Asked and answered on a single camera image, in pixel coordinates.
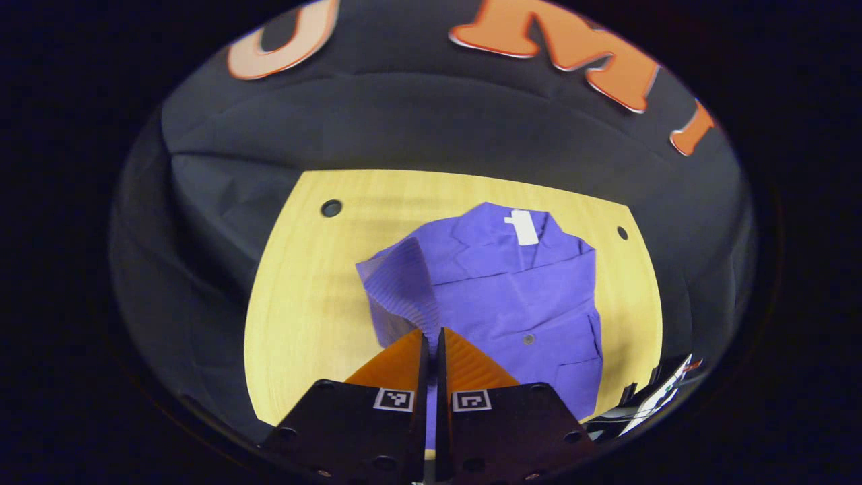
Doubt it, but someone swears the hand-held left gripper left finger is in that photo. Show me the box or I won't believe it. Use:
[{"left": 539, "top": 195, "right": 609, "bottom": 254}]
[{"left": 259, "top": 329, "right": 430, "bottom": 484}]

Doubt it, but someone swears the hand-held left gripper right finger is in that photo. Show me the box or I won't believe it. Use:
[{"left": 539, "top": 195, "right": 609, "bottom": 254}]
[{"left": 436, "top": 327, "right": 599, "bottom": 484}]

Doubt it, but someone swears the white and black frame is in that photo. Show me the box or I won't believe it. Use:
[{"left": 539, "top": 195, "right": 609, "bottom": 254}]
[{"left": 585, "top": 354, "right": 704, "bottom": 442}]

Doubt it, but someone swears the purple button shirt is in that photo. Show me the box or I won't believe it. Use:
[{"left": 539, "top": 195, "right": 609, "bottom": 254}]
[{"left": 356, "top": 202, "right": 605, "bottom": 451}]

